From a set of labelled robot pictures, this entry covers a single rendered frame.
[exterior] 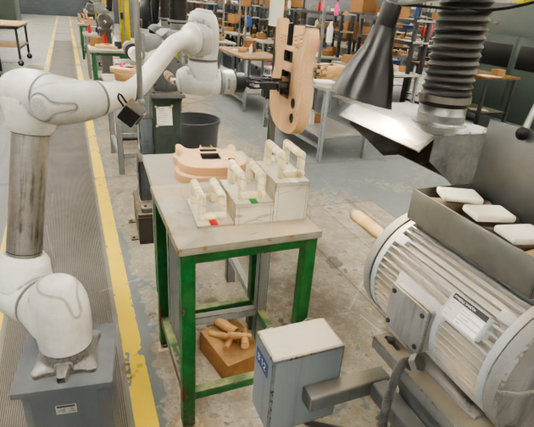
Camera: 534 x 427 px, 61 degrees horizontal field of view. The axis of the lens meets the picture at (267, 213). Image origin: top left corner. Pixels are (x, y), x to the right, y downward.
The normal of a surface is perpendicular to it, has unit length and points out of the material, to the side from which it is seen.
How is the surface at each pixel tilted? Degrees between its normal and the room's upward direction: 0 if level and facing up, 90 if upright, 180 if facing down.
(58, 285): 6
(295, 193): 90
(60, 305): 70
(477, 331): 62
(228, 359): 0
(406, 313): 90
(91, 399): 90
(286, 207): 90
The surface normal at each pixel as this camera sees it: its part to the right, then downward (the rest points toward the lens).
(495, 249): -0.93, 0.10
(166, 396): 0.07, -0.91
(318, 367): 0.37, 0.41
